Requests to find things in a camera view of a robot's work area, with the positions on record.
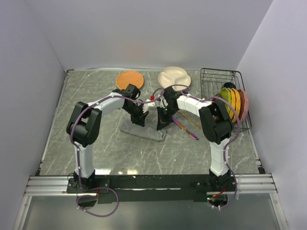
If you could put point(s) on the orange scalloped plate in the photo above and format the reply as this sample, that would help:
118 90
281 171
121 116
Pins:
238 101

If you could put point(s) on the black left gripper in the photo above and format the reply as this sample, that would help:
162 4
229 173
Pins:
140 119

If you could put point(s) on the grey cloth napkin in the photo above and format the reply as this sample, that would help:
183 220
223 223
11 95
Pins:
146 131

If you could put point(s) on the gold spoon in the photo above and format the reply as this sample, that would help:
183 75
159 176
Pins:
189 119

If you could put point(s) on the green scalloped plate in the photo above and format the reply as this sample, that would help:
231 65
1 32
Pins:
226 95

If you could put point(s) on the cream divided plate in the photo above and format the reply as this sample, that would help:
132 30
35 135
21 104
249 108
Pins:
176 76

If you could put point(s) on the orange woven round coaster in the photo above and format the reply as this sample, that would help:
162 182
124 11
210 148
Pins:
129 77

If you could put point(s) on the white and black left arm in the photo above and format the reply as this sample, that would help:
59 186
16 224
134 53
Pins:
84 125

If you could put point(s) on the aluminium frame rail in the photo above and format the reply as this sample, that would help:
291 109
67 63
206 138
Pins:
57 185

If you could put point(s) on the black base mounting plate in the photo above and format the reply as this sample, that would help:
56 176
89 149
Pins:
141 188

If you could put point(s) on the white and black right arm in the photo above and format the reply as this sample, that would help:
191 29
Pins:
216 125

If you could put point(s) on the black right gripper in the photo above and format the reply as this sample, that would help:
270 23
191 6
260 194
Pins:
162 121

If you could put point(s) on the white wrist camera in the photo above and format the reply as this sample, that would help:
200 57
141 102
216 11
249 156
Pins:
149 104
163 103

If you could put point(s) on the yellow scalloped plate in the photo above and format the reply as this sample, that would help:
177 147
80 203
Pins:
233 103

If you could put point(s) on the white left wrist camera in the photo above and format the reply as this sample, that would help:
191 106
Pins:
149 104

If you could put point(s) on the iridescent purple knife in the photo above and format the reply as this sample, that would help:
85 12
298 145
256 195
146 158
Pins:
184 128

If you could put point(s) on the dark blue bowl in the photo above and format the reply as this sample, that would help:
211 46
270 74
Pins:
229 85

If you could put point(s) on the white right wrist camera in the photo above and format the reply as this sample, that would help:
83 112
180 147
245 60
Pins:
163 103

